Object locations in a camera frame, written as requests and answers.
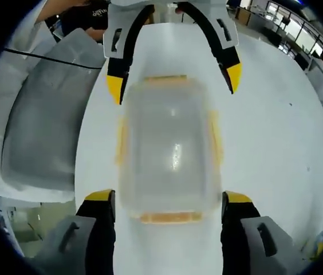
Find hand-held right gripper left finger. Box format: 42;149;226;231
44;188;117;275

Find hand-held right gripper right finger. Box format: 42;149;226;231
220;190;296;275

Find clear lid with yellow buckles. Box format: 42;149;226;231
115;74;225;225

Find clear plastic container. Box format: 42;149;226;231
119;79;223;216

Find office desks with monitors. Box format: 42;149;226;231
230;0;323;95

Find grey mesh office chair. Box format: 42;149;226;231
0;27;105;203

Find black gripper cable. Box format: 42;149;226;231
3;48;103;70

